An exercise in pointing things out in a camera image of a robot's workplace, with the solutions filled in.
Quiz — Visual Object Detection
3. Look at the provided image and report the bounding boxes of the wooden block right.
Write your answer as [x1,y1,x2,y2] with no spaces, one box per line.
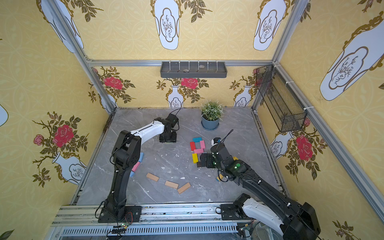
[178,183,191,194]

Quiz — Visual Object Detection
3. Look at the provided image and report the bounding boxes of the pink block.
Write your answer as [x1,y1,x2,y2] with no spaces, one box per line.
[200,140,206,150]
[194,149,204,154]
[132,162,141,172]

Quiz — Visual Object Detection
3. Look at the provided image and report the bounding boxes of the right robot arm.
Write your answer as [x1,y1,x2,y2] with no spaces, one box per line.
[196,143,321,240]

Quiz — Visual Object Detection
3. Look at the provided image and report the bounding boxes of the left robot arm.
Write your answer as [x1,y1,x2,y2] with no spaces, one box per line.
[98,113,179,224]

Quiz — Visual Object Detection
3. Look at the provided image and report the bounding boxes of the aluminium rail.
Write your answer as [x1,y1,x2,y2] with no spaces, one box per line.
[44,200,314,240]

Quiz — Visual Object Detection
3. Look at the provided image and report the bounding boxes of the light blue block upper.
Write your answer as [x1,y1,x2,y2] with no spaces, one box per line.
[139,153,144,163]

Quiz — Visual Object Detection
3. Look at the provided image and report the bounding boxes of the wooden block left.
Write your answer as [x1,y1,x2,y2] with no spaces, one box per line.
[146,173,160,182]

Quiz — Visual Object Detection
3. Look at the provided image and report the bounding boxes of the potted green plant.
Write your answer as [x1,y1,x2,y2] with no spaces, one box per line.
[201,101,223,131]

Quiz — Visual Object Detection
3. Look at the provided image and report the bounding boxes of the grey wall shelf tray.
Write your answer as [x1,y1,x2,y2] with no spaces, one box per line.
[160,61,228,79]

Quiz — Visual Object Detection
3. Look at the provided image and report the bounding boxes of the red block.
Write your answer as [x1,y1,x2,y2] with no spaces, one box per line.
[190,142,196,152]

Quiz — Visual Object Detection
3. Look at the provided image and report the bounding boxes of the wooden block middle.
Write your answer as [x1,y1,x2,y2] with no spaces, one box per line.
[165,181,179,190]

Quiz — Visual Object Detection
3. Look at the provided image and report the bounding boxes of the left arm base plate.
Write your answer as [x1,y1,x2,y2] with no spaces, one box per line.
[98,206,142,224]

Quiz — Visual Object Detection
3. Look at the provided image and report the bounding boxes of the yellow block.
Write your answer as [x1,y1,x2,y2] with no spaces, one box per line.
[192,153,199,164]

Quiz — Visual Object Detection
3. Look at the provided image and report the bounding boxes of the wooden block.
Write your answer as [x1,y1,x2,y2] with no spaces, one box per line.
[165,181,179,190]
[146,173,160,182]
[178,183,191,194]

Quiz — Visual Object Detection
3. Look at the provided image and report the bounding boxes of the circuit board with wires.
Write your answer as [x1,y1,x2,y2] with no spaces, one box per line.
[106,224,129,240]

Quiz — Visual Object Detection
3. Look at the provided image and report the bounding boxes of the teal block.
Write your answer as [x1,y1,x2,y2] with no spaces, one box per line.
[193,137,203,143]

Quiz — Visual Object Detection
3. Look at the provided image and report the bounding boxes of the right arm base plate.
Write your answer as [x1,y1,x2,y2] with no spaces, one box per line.
[220,204,242,221]

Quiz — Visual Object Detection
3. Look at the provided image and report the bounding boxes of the black wire mesh basket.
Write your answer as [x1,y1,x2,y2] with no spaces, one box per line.
[255,65,307,133]

